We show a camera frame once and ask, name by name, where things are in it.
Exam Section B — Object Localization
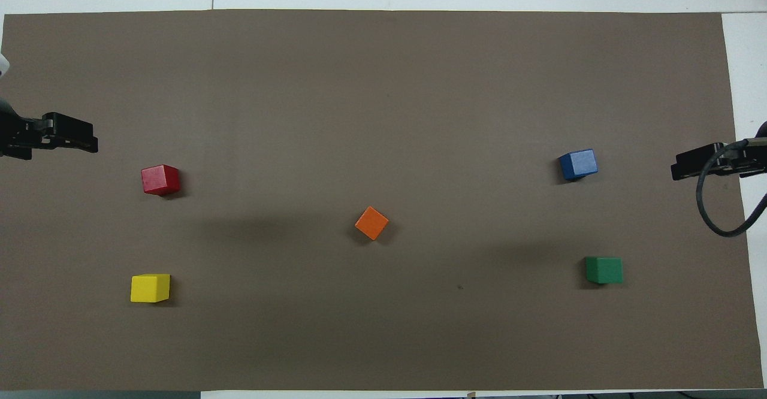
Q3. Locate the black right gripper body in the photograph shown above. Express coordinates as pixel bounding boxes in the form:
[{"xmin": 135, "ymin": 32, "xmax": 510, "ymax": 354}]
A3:
[{"xmin": 722, "ymin": 120, "xmax": 767, "ymax": 179}]

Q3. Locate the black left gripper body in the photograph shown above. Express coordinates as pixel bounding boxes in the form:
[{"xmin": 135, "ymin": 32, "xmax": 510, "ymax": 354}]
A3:
[{"xmin": 0, "ymin": 96, "xmax": 46, "ymax": 161}]

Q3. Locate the red wooden block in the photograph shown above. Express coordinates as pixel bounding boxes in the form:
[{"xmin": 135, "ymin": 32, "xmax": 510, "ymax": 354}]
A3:
[{"xmin": 141, "ymin": 164, "xmax": 182, "ymax": 197}]

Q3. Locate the blue wooden block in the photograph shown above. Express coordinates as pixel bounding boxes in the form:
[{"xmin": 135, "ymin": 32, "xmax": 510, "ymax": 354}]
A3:
[{"xmin": 558, "ymin": 149, "xmax": 599, "ymax": 182}]

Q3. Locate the green wooden block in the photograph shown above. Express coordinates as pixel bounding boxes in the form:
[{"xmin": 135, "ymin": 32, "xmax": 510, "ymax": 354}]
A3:
[{"xmin": 585, "ymin": 256, "xmax": 624, "ymax": 285}]

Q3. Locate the yellow wooden block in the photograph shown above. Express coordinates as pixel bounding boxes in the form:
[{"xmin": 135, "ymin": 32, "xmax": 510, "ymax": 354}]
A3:
[{"xmin": 130, "ymin": 273, "xmax": 171, "ymax": 304}]

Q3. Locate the orange wooden block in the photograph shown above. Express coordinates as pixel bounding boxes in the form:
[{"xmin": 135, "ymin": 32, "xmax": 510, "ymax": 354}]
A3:
[{"xmin": 354, "ymin": 205, "xmax": 390, "ymax": 241}]

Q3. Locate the brown table mat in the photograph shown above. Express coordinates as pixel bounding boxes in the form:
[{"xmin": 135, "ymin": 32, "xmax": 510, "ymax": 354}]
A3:
[{"xmin": 0, "ymin": 9, "xmax": 765, "ymax": 392}]

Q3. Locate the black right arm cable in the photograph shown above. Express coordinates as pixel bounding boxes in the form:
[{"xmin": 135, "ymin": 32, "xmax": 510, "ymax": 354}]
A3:
[{"xmin": 696, "ymin": 138, "xmax": 767, "ymax": 238}]

